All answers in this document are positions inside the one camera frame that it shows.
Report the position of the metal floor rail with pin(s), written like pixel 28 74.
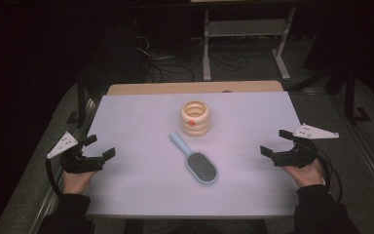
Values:
pixel 366 156
pixel 55 195

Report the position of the grey metal stand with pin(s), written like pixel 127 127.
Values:
pixel 246 27

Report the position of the light blue hairbrush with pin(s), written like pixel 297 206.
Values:
pixel 201 165

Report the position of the black stand leg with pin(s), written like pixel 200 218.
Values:
pixel 82 97
pixel 350 97

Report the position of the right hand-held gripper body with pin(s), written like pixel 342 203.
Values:
pixel 300 156

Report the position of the cream ribbed cup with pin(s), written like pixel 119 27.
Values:
pixel 194 122

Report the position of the person's left hand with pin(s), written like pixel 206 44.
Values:
pixel 76 182

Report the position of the person's right hand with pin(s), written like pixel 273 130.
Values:
pixel 308 175

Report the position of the wooden table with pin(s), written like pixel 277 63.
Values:
pixel 175 87

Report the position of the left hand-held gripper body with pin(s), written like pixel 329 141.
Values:
pixel 78 162

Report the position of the white table mat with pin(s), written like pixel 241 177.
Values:
pixel 142 130

